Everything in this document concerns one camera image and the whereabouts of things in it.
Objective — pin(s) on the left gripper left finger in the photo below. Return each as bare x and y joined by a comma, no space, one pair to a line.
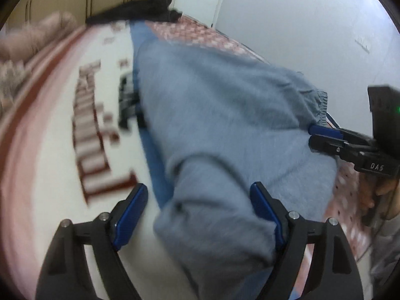
65,273

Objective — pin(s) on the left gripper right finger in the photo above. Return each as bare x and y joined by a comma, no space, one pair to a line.
333,272

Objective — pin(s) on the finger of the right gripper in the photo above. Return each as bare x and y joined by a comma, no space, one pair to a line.
333,145
318,130

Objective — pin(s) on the grey-blue sweatpants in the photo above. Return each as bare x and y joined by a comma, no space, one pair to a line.
222,122

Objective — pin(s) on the grey right sleeve forearm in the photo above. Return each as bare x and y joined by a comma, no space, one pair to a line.
385,250

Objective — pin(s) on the person's right hand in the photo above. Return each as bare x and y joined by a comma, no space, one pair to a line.
372,187

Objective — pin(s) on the patterned bed blanket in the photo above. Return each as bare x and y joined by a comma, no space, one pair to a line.
63,154

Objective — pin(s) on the black garment on bed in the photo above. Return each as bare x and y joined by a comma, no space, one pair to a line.
137,10

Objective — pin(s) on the pink striped duvet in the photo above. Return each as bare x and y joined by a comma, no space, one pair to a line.
20,45

